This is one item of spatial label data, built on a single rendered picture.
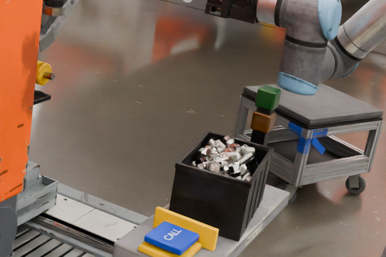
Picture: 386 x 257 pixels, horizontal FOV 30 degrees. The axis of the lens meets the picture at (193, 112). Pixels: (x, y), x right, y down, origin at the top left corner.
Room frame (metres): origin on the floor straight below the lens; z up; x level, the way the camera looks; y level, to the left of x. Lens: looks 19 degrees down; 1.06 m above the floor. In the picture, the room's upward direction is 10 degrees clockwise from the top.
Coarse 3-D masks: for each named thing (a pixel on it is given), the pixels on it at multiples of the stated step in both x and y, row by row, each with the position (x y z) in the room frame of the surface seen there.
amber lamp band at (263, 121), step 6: (258, 114) 1.39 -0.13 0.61; (264, 114) 1.39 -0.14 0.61; (252, 120) 1.40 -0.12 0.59; (258, 120) 1.39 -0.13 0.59; (264, 120) 1.38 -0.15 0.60; (270, 120) 1.38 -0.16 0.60; (252, 126) 1.39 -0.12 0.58; (258, 126) 1.39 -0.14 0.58; (264, 126) 1.38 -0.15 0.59; (270, 126) 1.39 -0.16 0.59; (264, 132) 1.38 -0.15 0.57
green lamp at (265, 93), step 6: (258, 90) 1.39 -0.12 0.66; (264, 90) 1.39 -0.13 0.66; (270, 90) 1.39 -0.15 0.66; (276, 90) 1.40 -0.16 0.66; (258, 96) 1.39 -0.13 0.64; (264, 96) 1.39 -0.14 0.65; (270, 96) 1.38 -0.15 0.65; (276, 96) 1.39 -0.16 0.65; (258, 102) 1.39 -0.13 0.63; (264, 102) 1.39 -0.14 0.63; (270, 102) 1.38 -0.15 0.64; (276, 102) 1.40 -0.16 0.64; (264, 108) 1.39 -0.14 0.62; (270, 108) 1.38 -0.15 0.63
